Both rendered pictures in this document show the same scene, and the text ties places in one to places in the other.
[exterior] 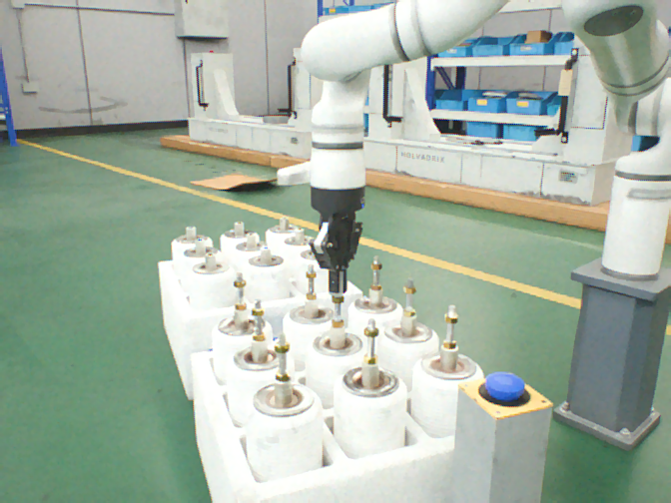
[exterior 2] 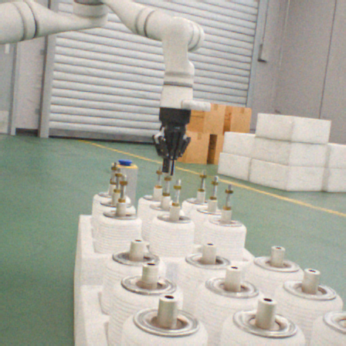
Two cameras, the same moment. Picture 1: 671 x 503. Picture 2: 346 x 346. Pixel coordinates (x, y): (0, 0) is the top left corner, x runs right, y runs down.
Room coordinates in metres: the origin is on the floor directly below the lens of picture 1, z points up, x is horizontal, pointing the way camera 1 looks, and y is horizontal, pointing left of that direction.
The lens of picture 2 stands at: (1.99, 0.21, 0.49)
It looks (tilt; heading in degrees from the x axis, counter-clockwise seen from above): 7 degrees down; 190
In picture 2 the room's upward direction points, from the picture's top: 6 degrees clockwise
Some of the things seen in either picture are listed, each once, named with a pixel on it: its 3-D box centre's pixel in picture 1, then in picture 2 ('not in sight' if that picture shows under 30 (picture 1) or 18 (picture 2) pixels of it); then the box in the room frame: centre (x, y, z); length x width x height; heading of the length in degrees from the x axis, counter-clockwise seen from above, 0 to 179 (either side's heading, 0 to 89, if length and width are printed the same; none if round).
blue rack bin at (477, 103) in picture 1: (495, 101); not in sight; (6.16, -1.65, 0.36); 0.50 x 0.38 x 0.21; 133
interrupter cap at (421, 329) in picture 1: (407, 332); (116, 205); (0.82, -0.11, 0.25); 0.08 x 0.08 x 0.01
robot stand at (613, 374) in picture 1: (616, 348); not in sight; (0.97, -0.52, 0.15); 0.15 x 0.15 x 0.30; 42
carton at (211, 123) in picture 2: not in sight; (205, 117); (-3.22, -0.41, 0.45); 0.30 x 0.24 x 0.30; 44
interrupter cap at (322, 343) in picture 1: (337, 344); (164, 208); (0.78, 0.00, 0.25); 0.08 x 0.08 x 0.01
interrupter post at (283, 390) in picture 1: (283, 390); (200, 198); (0.63, 0.06, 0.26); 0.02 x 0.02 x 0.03
